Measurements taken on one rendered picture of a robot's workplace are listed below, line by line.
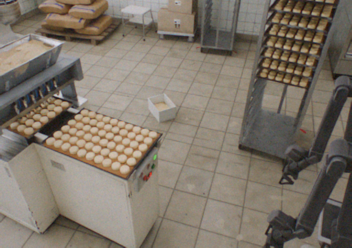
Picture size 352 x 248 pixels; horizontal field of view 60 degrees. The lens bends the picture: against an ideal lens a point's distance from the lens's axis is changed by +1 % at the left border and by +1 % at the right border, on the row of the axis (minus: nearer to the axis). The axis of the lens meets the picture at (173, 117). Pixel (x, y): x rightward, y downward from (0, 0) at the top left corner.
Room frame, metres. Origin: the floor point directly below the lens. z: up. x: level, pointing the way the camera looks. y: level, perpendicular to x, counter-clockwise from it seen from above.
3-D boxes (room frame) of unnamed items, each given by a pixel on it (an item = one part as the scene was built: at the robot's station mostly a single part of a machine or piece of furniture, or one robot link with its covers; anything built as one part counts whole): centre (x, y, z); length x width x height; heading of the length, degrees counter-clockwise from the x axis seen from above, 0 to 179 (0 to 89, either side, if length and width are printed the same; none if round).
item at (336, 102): (1.06, -0.69, 1.27); 0.11 x 0.06 x 0.43; 155
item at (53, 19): (4.93, 1.70, 0.32); 0.72 x 0.42 x 0.17; 77
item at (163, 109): (2.80, 0.13, 0.08); 0.30 x 0.22 x 0.16; 28
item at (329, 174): (0.67, -0.51, 1.28); 0.11 x 0.06 x 0.43; 154
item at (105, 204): (1.39, 0.49, 0.45); 0.70 x 0.34 x 0.90; 64
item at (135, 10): (5.09, 0.59, 0.23); 0.45 x 0.45 x 0.46; 65
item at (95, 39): (5.13, 1.64, 0.06); 1.20 x 0.80 x 0.11; 75
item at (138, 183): (1.23, 0.16, 0.77); 0.24 x 0.04 x 0.14; 154
